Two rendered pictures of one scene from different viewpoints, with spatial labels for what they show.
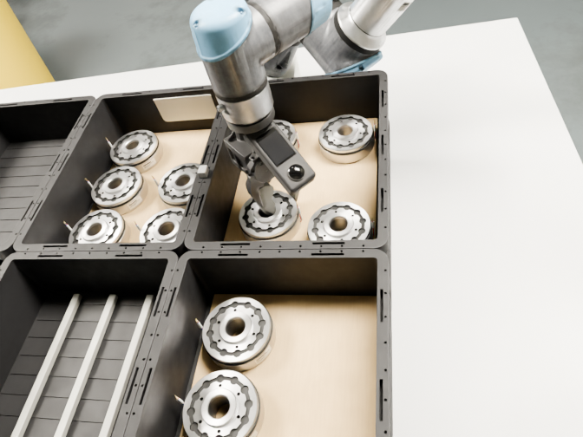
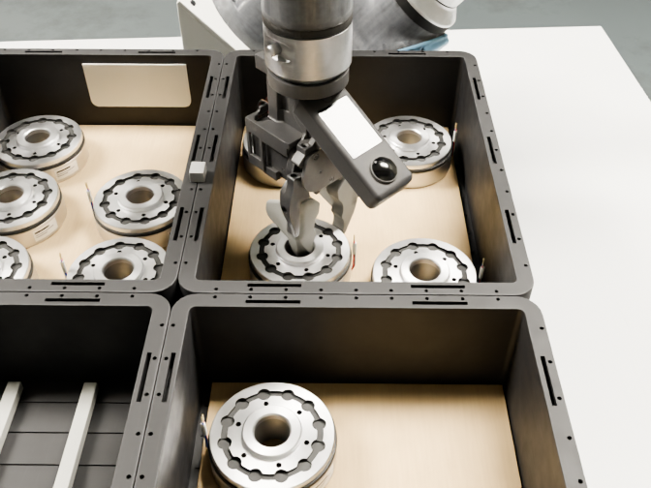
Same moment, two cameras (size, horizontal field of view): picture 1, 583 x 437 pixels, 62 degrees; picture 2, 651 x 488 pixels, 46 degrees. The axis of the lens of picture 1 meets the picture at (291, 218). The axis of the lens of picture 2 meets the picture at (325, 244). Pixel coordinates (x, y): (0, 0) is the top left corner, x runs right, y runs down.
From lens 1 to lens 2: 0.21 m
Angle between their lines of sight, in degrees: 15
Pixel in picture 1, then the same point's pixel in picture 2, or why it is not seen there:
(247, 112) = (320, 60)
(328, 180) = (386, 211)
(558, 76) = not seen: hidden behind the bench
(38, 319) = not seen: outside the picture
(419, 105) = not seen: hidden behind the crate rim
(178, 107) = (124, 81)
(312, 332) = (400, 443)
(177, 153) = (115, 157)
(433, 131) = (510, 164)
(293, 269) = (375, 330)
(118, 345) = (30, 473)
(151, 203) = (75, 233)
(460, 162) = (557, 208)
